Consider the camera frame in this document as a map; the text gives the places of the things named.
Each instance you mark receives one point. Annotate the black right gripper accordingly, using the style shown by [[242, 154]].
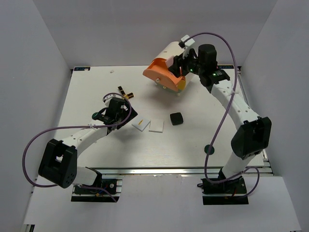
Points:
[[178, 62]]

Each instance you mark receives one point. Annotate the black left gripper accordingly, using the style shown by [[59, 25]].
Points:
[[133, 114]]

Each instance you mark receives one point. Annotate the orange top drawer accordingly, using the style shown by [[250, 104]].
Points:
[[159, 73]]

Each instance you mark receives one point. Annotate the white compact with gold stripe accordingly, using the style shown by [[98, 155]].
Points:
[[140, 123]]

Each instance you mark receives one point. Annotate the black square compact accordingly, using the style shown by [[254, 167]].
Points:
[[176, 118]]

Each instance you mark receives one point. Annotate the pink rectangular compact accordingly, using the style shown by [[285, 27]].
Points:
[[169, 61]]

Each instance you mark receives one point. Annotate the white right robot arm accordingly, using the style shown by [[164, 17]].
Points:
[[253, 131]]

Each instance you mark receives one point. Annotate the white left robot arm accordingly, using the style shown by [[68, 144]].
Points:
[[59, 161]]

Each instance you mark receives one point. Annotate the yellow middle drawer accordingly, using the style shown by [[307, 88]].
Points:
[[181, 85]]

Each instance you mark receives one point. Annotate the cream cylindrical drawer organizer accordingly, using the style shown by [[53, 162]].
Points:
[[173, 49]]

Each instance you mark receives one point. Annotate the white square compact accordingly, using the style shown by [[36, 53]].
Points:
[[156, 125]]

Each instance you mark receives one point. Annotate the blue right corner label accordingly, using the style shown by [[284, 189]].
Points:
[[225, 67]]

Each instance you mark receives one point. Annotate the blue corner label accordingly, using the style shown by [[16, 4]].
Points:
[[77, 69], [225, 67]]

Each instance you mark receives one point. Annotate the blue left corner label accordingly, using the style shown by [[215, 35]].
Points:
[[77, 69]]

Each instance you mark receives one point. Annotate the dark green round disc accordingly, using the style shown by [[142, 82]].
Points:
[[209, 149]]

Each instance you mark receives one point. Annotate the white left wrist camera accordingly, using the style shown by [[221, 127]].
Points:
[[108, 97]]

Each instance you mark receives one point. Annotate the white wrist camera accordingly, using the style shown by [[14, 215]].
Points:
[[186, 43], [108, 97]]

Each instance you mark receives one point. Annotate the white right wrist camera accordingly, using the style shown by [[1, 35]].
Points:
[[186, 43]]

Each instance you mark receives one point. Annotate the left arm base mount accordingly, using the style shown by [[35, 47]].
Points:
[[101, 187]]

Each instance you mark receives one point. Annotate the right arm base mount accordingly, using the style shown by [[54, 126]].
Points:
[[231, 192]]

